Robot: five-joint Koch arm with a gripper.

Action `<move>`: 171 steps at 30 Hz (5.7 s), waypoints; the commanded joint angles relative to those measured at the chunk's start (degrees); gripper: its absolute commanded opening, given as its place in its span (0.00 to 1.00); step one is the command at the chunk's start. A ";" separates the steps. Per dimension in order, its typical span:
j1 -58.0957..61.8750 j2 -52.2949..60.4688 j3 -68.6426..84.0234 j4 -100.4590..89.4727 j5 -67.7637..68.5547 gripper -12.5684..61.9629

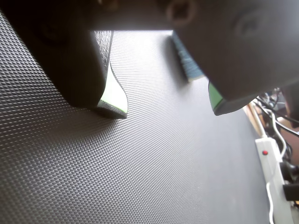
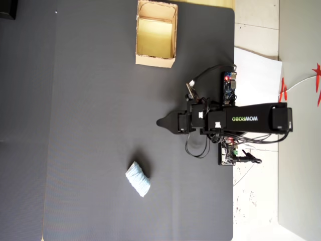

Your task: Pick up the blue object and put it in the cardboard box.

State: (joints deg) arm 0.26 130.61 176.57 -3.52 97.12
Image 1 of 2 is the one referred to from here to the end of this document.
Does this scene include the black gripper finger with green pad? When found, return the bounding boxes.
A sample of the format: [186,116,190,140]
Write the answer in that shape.
[167,0,299,116]
[0,0,129,119]

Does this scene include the light blue yarn block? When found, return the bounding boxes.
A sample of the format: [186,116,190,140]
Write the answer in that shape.
[171,31,204,82]

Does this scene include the white power strip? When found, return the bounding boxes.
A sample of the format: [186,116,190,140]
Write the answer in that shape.
[254,136,295,224]

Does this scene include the black textured table mat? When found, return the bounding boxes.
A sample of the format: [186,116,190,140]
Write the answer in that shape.
[0,10,275,224]

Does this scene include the black power plug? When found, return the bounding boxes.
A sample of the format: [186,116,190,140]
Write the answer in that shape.
[279,161,299,182]
[282,182,299,202]

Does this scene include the thin white cable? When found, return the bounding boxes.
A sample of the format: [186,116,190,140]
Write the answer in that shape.
[265,109,287,224]

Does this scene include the thin black cable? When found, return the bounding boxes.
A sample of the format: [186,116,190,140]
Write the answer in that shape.
[255,96,299,136]

